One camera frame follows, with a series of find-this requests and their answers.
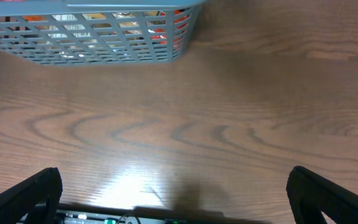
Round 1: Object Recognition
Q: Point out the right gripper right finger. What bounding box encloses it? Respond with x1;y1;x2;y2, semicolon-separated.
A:
286;166;358;224

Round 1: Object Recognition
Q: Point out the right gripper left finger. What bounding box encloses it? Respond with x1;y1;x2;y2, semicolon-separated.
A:
0;167;63;224

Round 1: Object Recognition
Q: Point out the grey plastic basket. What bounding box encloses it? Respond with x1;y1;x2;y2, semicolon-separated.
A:
0;0;204;66

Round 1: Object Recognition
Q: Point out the San Remo spaghetti packet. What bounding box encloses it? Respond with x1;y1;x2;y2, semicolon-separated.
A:
145;9;191;51

